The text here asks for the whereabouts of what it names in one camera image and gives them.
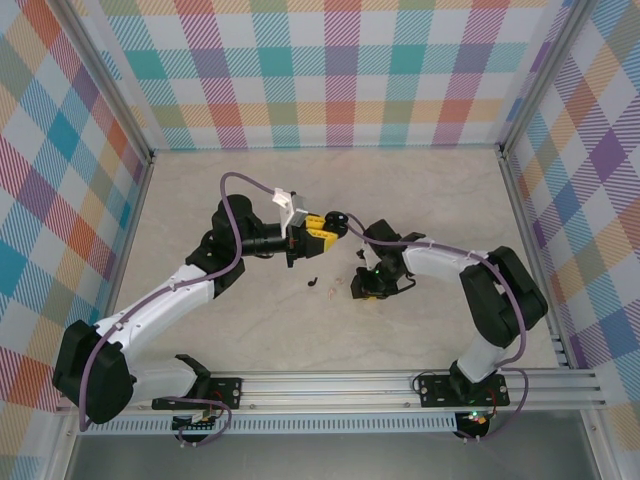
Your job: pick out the black earbud charging case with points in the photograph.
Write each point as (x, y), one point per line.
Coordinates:
(336, 220)

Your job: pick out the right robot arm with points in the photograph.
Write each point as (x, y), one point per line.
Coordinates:
(505, 300)

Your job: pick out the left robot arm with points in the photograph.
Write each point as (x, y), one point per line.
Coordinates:
(107, 380)

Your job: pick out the grey metal panel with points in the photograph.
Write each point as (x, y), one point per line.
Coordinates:
(325, 460)

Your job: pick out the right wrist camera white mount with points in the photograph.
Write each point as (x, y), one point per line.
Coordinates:
(364, 257)

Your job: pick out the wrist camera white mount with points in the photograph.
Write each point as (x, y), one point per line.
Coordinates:
(287, 210)
(364, 257)

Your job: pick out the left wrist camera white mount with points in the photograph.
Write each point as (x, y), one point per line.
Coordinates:
(287, 210)

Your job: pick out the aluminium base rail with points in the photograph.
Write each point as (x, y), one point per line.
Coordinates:
(325, 390)

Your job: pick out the aluminium side rail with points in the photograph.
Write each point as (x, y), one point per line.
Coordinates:
(132, 225)
(525, 225)

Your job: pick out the aluminium frame post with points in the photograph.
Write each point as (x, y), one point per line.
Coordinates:
(545, 75)
(102, 75)

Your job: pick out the aluminium frame leg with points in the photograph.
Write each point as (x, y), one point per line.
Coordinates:
(600, 450)
(62, 452)

